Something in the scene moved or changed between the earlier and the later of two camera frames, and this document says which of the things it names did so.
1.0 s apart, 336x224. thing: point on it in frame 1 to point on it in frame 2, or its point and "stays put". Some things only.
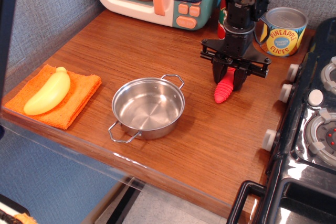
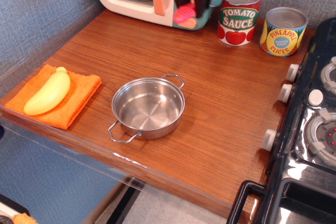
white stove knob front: x=269 y=139 stays put
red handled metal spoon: x=225 y=87 to x=184 y=12
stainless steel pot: x=148 y=108 stays put
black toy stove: x=301 y=181 stays put
